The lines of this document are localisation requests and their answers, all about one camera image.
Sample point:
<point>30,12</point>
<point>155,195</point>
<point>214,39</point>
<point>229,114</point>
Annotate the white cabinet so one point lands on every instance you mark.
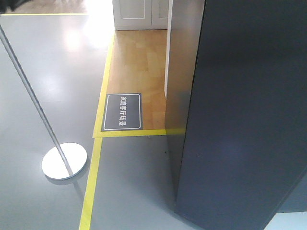
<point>140,14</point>

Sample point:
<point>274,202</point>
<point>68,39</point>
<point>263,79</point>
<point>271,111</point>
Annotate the dark grey fridge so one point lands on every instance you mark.
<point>236,112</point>

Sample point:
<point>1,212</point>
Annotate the silver pole stand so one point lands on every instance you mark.
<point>63,161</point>

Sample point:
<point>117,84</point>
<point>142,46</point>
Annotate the dark floor sign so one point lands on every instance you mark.
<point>123,111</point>

